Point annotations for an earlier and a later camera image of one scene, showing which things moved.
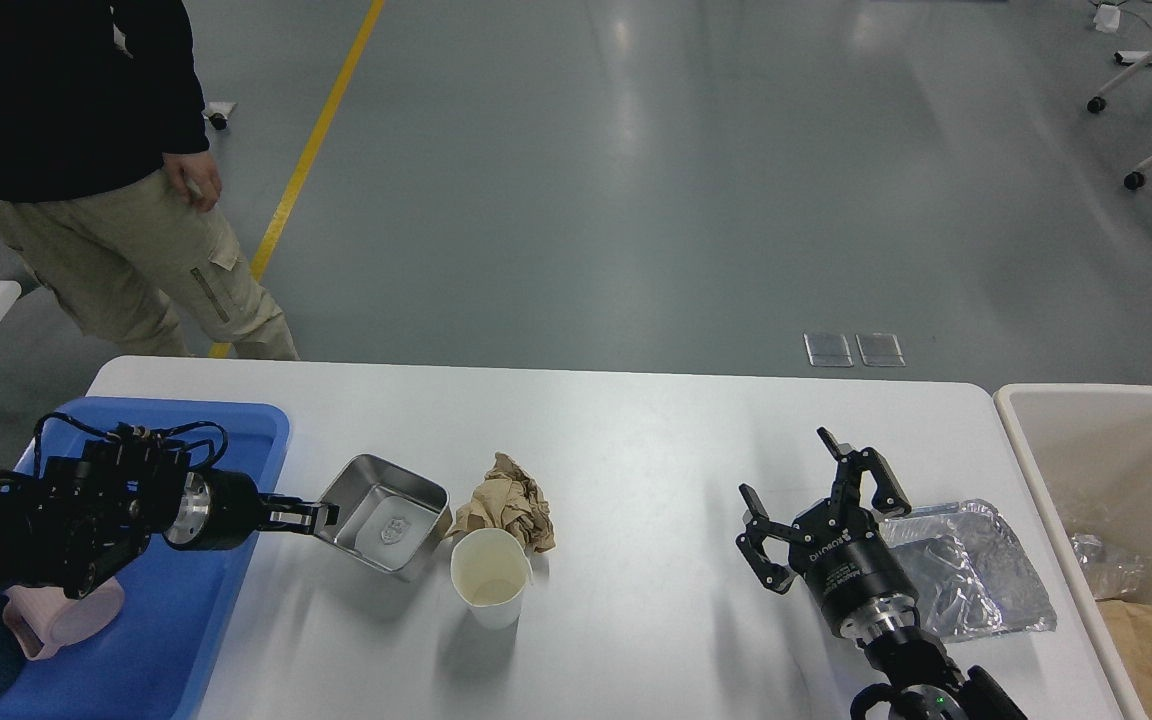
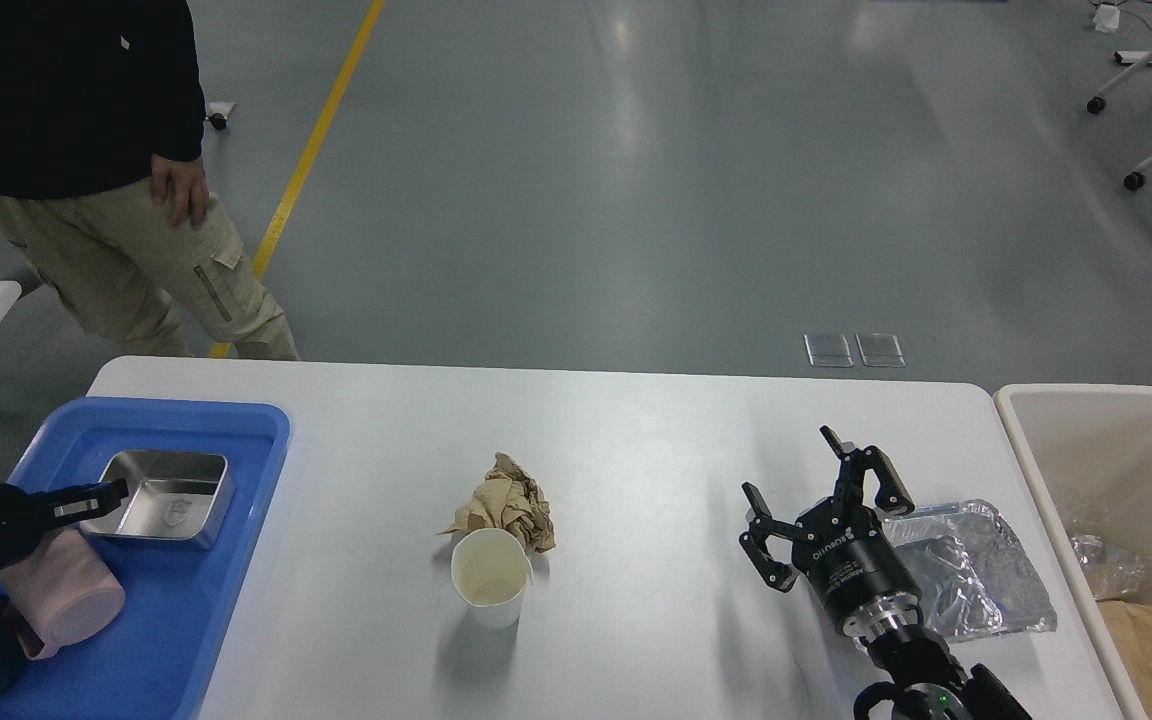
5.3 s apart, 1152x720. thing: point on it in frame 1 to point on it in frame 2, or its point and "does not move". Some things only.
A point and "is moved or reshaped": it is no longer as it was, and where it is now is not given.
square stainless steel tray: (388, 516) is moved or reshaped
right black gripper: (840, 548) does not move
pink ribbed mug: (45, 619) does not move
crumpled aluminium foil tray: (972, 579) does not move
